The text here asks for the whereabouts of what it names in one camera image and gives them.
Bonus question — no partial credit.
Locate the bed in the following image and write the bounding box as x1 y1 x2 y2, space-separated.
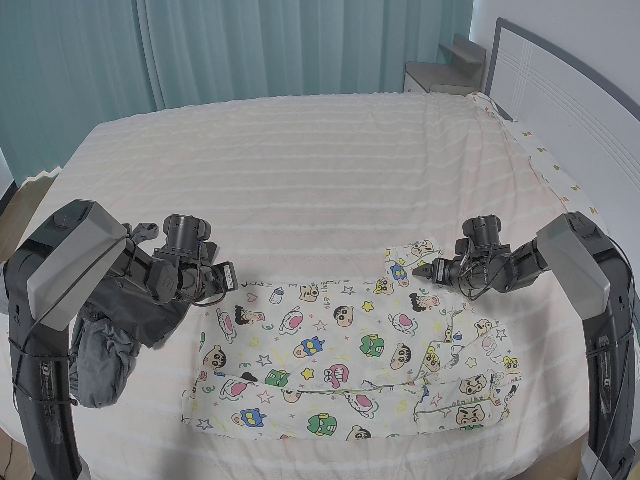
0 16 640 480

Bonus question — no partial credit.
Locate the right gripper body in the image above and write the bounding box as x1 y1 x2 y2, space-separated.
430 256 464 287

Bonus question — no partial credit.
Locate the grey bedside table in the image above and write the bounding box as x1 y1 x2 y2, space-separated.
404 33 487 94

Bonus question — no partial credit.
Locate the black cable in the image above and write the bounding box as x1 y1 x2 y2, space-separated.
462 282 495 302
175 268 227 307

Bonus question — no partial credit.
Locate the blue-green curtain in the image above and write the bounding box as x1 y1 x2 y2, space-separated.
135 0 476 114
0 0 166 180

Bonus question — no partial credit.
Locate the white printed pyjama top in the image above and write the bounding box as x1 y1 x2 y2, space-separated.
180 238 521 441

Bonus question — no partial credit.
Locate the black garment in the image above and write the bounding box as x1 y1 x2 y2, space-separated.
75 220 187 350

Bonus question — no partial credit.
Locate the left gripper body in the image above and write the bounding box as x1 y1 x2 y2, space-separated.
201 261 240 302

